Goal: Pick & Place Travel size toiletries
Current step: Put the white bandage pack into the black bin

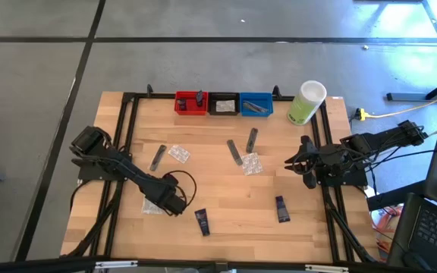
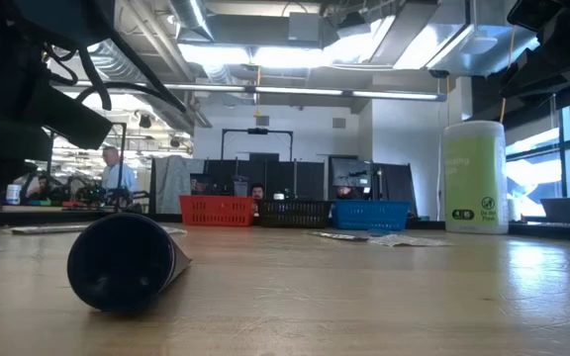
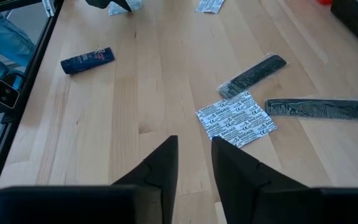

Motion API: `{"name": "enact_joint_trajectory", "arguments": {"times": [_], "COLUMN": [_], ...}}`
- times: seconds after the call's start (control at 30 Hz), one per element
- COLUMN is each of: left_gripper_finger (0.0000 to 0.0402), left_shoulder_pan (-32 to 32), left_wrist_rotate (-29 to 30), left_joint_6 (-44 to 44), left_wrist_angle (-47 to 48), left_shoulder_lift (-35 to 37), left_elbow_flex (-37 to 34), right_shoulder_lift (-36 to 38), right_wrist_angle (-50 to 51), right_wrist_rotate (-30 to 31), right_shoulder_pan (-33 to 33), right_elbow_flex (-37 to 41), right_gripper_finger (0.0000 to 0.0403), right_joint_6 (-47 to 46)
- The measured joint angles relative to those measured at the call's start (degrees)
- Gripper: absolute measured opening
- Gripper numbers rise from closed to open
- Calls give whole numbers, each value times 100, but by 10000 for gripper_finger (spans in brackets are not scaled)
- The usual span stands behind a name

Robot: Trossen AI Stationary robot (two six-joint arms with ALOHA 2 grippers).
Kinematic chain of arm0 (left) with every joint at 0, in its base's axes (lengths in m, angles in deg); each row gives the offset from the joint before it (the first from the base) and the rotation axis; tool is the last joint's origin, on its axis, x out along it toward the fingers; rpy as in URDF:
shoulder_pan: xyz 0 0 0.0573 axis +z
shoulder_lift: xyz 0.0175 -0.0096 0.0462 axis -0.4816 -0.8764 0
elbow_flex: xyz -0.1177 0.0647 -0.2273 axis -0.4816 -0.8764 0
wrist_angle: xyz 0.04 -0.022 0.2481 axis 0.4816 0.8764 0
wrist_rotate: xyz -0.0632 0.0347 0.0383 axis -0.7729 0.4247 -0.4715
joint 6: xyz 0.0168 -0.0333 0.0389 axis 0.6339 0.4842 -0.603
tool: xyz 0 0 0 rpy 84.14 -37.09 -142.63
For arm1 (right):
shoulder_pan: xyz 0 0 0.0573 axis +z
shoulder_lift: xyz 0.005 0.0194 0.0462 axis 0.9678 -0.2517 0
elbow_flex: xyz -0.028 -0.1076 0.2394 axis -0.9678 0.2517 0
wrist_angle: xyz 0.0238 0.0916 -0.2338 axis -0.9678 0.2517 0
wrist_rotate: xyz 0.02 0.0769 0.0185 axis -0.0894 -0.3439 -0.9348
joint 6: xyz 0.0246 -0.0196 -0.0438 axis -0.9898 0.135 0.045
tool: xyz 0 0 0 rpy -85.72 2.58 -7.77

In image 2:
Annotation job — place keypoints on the person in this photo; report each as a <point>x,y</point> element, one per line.
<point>42,185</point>
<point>117,173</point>
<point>257,190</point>
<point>349,193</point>

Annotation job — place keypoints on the white plastic tub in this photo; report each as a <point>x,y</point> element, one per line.
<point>13,194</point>

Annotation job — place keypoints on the small dark screen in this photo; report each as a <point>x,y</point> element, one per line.
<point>202,185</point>

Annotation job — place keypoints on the black metal gantry frame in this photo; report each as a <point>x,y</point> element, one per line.
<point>123,168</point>
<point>257,131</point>

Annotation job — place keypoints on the long ceiling light strip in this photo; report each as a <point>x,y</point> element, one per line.
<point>295,91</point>

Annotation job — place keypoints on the white wipes canister green label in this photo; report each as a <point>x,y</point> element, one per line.
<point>473,183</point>

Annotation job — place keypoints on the black track spotlight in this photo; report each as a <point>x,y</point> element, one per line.
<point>145,121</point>

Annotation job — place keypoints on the silver rectangular air duct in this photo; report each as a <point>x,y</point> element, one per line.
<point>463,44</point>

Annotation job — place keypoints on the black comb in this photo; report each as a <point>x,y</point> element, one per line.
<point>47,229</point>
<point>339,236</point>

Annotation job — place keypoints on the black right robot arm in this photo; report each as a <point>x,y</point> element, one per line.
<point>562,49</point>

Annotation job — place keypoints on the black plastic basket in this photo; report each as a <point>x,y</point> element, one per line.
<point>295,213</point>

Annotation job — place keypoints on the dark computer monitor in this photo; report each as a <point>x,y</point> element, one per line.
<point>351,172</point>

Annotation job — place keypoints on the red plastic basket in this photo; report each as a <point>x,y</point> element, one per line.
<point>216,210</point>

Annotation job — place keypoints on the black partition panel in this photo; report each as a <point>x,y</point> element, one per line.
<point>396,183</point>
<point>310,178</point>

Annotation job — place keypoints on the gray fabric partition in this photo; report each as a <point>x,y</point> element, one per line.
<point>176,183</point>

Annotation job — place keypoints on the blue plastic basket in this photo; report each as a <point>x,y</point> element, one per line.
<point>370,215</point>

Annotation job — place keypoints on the dark dome security camera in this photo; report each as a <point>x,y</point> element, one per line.
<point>439,73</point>

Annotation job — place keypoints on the gray square wall vent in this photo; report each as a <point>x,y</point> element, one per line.
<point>339,123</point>
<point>262,120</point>

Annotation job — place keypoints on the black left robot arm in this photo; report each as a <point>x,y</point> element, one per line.
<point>3,123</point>

